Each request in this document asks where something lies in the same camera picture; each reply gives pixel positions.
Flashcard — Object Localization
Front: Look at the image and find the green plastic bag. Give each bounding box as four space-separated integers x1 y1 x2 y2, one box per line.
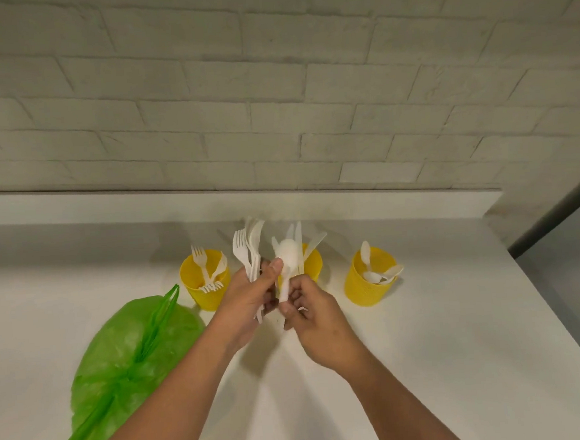
22 282 215 440

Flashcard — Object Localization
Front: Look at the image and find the person's right hand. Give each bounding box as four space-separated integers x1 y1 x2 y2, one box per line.
277 270 371 376

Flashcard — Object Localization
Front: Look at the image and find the person's left hand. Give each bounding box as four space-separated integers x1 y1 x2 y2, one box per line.
208 257 290 355

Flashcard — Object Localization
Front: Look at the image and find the person's right forearm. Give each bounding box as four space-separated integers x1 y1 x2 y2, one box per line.
331 336 469 440

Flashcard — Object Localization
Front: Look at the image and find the yellow plastic cup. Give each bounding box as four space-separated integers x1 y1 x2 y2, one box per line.
274 242 325 289
341 245 401 309
177 247 234 314

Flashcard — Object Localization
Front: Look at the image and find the white plastic knife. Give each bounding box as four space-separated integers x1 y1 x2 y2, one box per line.
301 231 330 266
293 220 306 277

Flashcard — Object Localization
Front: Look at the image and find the person's left forearm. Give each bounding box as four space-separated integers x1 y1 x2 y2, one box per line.
66 324 247 440

